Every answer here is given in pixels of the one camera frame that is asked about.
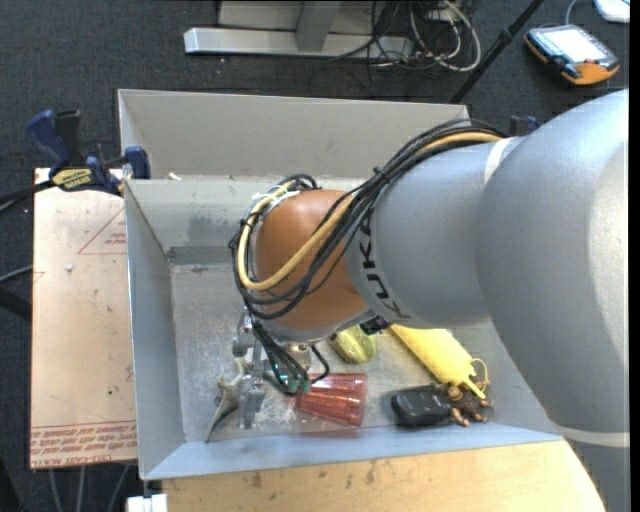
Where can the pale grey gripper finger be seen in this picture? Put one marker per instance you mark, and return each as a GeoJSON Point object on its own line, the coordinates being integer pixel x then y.
{"type": "Point", "coordinates": [244, 407]}
{"type": "Point", "coordinates": [258, 399]}

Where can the pale toy dinosaur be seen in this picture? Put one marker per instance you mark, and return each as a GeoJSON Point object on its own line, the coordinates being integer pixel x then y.
{"type": "Point", "coordinates": [227, 397]}

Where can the grey metal bin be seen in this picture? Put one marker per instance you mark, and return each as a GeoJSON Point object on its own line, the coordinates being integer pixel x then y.
{"type": "Point", "coordinates": [200, 310]}

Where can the clear red plastic cup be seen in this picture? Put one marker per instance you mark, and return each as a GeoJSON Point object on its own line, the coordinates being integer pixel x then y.
{"type": "Point", "coordinates": [332, 400]}

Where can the yellow-green toy fruit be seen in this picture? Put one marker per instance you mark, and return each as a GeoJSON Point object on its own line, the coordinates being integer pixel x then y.
{"type": "Point", "coordinates": [352, 346]}

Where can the black key fob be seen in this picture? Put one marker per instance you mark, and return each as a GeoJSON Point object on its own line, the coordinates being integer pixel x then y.
{"type": "Point", "coordinates": [420, 406]}

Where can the brown cardboard board, red print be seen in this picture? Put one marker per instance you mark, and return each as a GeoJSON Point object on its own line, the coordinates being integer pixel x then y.
{"type": "Point", "coordinates": [80, 325]}

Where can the yellow squeeze bottle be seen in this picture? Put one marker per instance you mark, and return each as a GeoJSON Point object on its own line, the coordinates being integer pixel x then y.
{"type": "Point", "coordinates": [440, 355]}

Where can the brown toy animal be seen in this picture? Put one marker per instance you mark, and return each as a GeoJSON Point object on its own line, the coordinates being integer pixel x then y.
{"type": "Point", "coordinates": [470, 405]}

